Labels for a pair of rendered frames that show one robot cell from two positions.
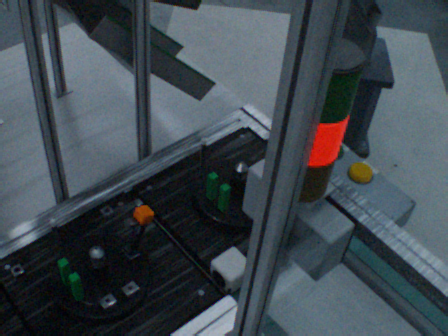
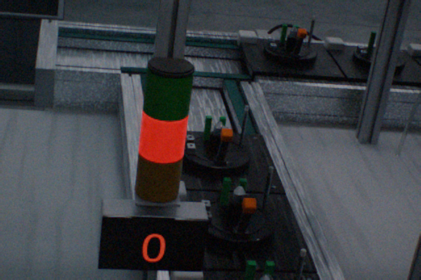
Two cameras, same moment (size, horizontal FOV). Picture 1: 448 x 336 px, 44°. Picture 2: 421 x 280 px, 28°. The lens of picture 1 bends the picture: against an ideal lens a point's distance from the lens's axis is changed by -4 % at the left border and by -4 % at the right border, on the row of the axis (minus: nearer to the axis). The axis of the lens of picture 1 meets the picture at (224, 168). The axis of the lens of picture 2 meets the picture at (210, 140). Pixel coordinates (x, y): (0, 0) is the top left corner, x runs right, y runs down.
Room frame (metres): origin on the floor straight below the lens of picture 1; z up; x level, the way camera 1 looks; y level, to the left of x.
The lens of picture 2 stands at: (0.89, -0.74, 1.75)
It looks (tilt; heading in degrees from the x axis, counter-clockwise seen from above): 26 degrees down; 124
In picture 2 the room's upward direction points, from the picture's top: 8 degrees clockwise
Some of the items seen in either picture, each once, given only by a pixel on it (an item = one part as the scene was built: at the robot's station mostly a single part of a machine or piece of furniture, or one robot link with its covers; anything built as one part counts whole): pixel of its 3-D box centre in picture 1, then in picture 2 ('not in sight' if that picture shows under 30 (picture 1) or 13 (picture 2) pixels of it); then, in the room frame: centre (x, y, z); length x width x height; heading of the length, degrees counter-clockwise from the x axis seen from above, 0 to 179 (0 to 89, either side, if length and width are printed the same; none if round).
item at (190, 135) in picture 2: not in sight; (217, 139); (0.06, 0.50, 1.01); 0.24 x 0.24 x 0.13; 45
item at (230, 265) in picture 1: (230, 270); not in sight; (0.45, -0.03, 0.97); 0.05 x 0.05 x 0.04; 45
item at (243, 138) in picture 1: (236, 201); not in sight; (0.59, -0.03, 0.96); 0.24 x 0.24 x 0.02; 45
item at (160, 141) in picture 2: not in sight; (163, 132); (0.37, -0.08, 1.33); 0.05 x 0.05 x 0.05
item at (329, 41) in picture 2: not in sight; (381, 47); (0.01, 1.29, 1.01); 0.24 x 0.24 x 0.13; 45
